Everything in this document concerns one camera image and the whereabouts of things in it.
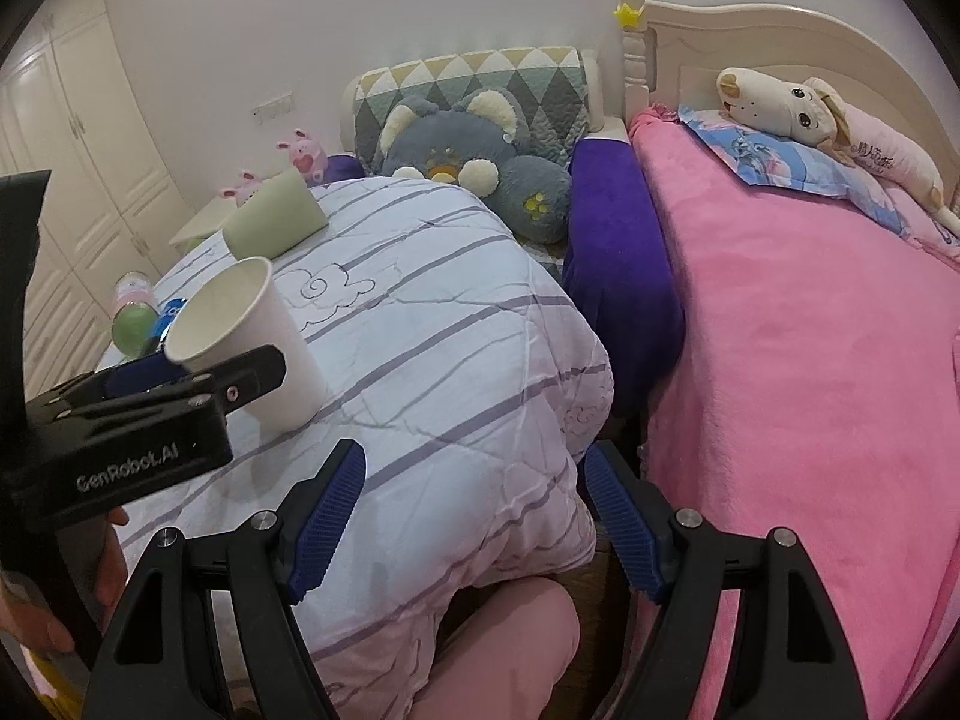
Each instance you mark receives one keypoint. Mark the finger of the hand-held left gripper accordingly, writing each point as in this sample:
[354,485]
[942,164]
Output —
[139,379]
[247,379]

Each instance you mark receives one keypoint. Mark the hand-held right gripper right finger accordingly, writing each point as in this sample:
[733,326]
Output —
[622,529]

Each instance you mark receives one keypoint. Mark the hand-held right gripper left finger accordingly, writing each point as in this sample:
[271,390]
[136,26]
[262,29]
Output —
[330,521]

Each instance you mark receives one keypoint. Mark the white paper cup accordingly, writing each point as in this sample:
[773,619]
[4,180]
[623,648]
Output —
[289,360]

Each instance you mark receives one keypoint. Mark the pale green cup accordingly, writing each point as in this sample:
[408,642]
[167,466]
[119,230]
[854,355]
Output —
[274,217]

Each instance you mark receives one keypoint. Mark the person's left hand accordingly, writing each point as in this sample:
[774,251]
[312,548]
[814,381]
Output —
[112,562]

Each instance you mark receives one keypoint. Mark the green bottle with pink label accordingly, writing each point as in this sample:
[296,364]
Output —
[133,322]

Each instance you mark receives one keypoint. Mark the blue can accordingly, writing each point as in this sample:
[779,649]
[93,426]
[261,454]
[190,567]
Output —
[169,313]

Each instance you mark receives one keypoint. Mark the cream nightstand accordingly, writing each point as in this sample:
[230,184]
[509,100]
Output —
[199,225]

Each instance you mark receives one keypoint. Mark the person's leg in pink pants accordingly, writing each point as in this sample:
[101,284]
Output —
[502,652]

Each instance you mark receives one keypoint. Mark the pink pig toy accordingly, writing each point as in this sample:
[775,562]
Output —
[238,187]
[304,154]

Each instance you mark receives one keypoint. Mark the white striped quilt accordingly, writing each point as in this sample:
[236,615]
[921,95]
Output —
[435,330]

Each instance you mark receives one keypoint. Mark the pink fleece blanket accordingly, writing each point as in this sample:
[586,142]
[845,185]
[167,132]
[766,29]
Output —
[787,352]

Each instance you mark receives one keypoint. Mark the cream wardrobe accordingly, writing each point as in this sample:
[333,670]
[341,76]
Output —
[90,127]

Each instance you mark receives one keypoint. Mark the purple blanket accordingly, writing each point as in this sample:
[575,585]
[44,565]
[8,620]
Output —
[615,240]

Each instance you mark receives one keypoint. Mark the grey bear plush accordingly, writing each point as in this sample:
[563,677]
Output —
[450,139]

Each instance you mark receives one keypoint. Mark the blue cartoon pillow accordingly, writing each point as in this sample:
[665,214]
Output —
[750,146]

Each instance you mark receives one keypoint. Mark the diamond pattern quilted cushion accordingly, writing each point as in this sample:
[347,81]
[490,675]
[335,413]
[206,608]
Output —
[540,82]

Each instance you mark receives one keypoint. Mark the cream dog plush pillow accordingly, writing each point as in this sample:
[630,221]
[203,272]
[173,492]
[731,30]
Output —
[780,101]

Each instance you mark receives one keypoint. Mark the cream wooden headboard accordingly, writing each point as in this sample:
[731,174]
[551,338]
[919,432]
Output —
[750,37]

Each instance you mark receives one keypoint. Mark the yellow star ornament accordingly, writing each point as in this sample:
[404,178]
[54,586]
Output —
[628,13]

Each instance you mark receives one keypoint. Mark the white wall socket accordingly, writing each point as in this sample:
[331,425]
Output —
[271,106]

